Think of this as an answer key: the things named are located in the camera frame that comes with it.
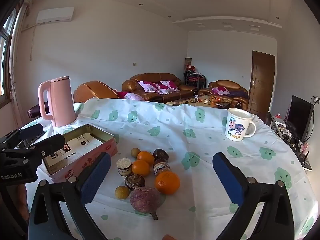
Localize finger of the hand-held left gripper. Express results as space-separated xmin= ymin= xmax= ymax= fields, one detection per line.
xmin=0 ymin=123 xmax=45 ymax=147
xmin=2 ymin=134 xmax=66 ymax=159

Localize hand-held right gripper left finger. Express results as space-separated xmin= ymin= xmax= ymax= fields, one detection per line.
xmin=28 ymin=152 xmax=112 ymax=240

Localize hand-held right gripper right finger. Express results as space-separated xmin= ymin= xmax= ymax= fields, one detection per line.
xmin=212 ymin=152 xmax=295 ymax=240

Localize small orange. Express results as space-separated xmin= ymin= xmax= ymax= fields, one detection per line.
xmin=132 ymin=160 xmax=151 ymax=176
xmin=137 ymin=150 xmax=155 ymax=166

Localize large orange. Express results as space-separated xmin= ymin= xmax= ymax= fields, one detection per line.
xmin=155 ymin=171 xmax=181 ymax=195

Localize pink metal tin box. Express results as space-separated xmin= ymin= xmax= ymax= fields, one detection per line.
xmin=41 ymin=124 xmax=118 ymax=182

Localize white paper booklet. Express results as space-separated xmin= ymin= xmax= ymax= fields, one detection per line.
xmin=44 ymin=133 xmax=104 ymax=167

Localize small white-topped jar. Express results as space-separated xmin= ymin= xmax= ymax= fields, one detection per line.
xmin=116 ymin=157 xmax=133 ymax=177

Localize dark purple mangosteen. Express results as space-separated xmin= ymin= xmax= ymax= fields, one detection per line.
xmin=124 ymin=174 xmax=146 ymax=191

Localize pink electric kettle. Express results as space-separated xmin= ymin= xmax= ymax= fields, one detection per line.
xmin=38 ymin=76 xmax=77 ymax=128

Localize white cartoon print mug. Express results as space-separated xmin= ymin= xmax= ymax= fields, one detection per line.
xmin=224 ymin=108 xmax=257 ymax=142

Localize purple round root vegetable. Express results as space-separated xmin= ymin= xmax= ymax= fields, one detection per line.
xmin=129 ymin=186 xmax=162 ymax=220

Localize small brown labelled jar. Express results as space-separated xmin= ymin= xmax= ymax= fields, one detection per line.
xmin=153 ymin=159 xmax=172 ymax=175

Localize dark passion fruit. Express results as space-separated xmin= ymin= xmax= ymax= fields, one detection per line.
xmin=153 ymin=149 xmax=169 ymax=161

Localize brown leather armchair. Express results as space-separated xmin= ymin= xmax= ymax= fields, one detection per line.
xmin=73 ymin=81 xmax=121 ymax=103

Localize white green-patterned tablecloth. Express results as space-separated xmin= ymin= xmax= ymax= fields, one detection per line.
xmin=24 ymin=97 xmax=317 ymax=240

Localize cluttered television stand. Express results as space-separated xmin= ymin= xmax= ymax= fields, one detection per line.
xmin=269 ymin=114 xmax=313 ymax=172

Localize window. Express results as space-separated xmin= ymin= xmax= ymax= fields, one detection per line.
xmin=0 ymin=9 xmax=17 ymax=98

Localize cluttered coffee table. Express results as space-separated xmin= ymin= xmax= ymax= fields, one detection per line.
xmin=166 ymin=95 xmax=232 ymax=109

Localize pink floral pillow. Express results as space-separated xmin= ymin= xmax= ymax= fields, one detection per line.
xmin=159 ymin=80 xmax=180 ymax=93
xmin=212 ymin=86 xmax=229 ymax=96
xmin=137 ymin=81 xmax=161 ymax=94

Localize pale pink pillow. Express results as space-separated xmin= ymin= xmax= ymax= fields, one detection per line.
xmin=123 ymin=92 xmax=146 ymax=102

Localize black flat television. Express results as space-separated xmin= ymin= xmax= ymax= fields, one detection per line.
xmin=285 ymin=95 xmax=314 ymax=143

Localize short brown leather sofa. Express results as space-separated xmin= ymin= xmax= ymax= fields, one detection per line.
xmin=199 ymin=80 xmax=249 ymax=112

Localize brown wooden door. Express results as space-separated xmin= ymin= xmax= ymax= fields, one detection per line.
xmin=247 ymin=51 xmax=276 ymax=114

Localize stacked dark chairs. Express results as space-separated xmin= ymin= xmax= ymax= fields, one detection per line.
xmin=184 ymin=69 xmax=207 ymax=89

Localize long brown leather sofa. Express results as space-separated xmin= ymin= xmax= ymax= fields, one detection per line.
xmin=122 ymin=73 xmax=198 ymax=103

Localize white wall air conditioner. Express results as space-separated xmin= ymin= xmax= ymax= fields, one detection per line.
xmin=36 ymin=7 xmax=75 ymax=26

